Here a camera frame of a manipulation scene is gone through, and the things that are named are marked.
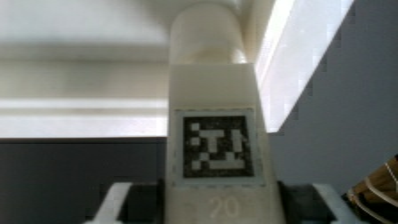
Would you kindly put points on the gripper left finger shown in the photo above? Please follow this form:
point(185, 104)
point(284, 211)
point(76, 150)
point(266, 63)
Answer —
point(131, 205)

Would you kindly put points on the white leg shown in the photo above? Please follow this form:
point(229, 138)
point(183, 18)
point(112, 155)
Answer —
point(220, 185)

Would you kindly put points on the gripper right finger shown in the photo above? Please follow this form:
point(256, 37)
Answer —
point(313, 205)

